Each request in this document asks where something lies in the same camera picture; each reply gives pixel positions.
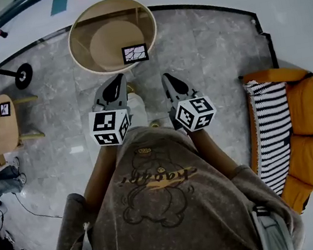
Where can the small black-framed picture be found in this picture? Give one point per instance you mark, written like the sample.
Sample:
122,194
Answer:
5,109

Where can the black and white striped blanket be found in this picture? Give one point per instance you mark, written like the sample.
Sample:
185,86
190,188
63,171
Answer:
271,120

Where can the round beige coffee table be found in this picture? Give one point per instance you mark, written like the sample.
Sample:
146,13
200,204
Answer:
112,37

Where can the small white floor knob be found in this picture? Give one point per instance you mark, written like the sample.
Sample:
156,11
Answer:
252,20

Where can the person's left shoe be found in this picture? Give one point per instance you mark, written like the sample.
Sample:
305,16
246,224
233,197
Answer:
130,88

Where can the black framed picture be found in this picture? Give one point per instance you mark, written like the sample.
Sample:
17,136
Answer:
134,53

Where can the orange sofa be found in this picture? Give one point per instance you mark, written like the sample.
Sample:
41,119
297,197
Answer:
301,103

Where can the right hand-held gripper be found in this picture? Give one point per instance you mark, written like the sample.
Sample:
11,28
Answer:
195,115

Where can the person's left forearm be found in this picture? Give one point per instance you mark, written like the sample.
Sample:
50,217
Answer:
102,172

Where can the person's white trousers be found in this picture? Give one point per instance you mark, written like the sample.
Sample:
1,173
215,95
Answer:
137,109

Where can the teal sheet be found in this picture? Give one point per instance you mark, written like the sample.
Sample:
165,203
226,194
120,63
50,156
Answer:
59,4

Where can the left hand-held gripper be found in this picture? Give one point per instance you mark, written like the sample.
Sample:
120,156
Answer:
109,126

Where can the person's right forearm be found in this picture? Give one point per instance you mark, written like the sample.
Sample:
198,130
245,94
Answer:
211,151

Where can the brown graphic shirt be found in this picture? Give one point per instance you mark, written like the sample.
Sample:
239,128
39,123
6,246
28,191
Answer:
173,222

